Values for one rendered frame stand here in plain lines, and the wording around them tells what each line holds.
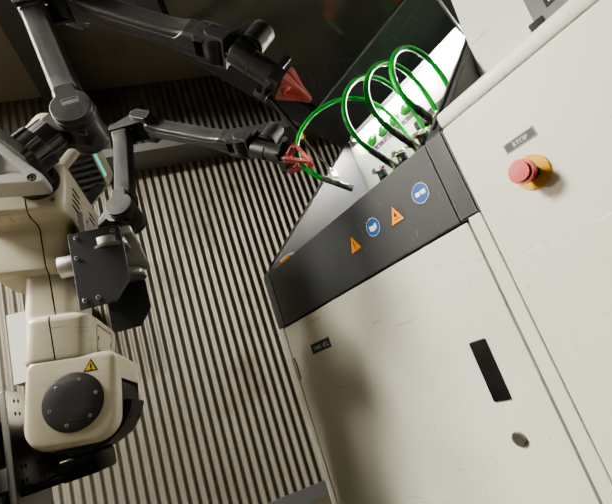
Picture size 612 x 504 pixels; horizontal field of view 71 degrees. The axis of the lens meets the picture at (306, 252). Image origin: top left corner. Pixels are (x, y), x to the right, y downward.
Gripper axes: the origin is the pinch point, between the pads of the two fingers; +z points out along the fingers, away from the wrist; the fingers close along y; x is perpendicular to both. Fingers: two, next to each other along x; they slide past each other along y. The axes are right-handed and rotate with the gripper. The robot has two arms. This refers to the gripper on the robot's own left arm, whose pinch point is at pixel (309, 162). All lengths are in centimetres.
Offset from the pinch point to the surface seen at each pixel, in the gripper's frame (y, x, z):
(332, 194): 27.6, -8.0, -0.8
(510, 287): -30, 33, 59
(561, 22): -54, 4, 53
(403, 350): -10, 44, 45
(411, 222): -25, 24, 39
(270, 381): 169, 52, -40
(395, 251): -20, 28, 38
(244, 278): 153, 0, -84
